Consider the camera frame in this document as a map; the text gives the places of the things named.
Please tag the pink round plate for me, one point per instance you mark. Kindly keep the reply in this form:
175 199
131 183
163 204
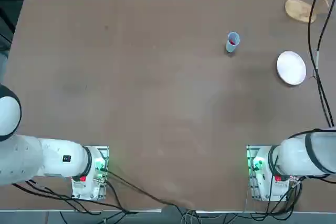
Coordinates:
291 68

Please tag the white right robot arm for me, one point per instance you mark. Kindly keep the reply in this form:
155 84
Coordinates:
296 155

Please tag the blue plastic cup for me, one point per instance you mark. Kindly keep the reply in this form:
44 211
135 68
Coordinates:
231 48

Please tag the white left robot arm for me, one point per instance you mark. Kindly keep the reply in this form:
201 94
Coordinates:
52 158

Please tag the wooden cup rack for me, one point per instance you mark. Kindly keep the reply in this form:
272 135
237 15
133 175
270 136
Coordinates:
296 9

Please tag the red block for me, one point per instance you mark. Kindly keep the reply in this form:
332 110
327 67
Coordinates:
232 42

